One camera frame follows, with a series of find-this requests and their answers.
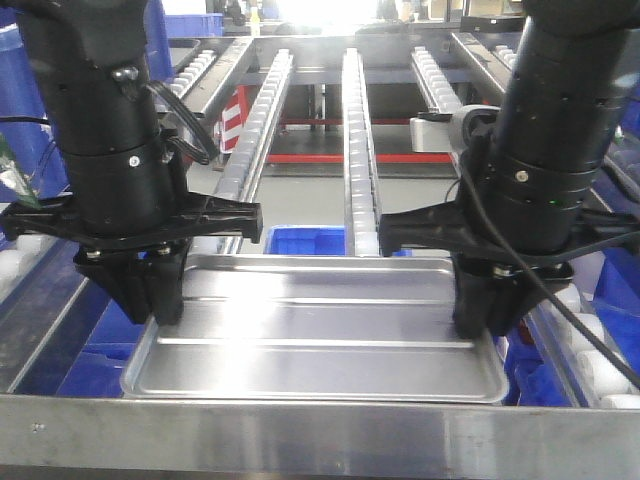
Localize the red floor frame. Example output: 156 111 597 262
222 85 451 165

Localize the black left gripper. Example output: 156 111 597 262
1 192 263 325

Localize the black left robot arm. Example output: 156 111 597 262
1 1 262 324

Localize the blue bin below rack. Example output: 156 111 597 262
264 225 346 256

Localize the white roller rail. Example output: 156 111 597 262
411 46 462 115
341 48 380 257
214 48 295 256

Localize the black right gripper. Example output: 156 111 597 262
378 201 639 339

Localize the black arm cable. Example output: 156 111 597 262
444 164 640 391

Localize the ribbed silver tray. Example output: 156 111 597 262
121 255 508 404

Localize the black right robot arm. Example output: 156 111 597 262
378 1 639 339

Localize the steel front shelf rail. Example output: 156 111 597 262
1 395 639 479

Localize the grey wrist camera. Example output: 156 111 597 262
410 104 500 153

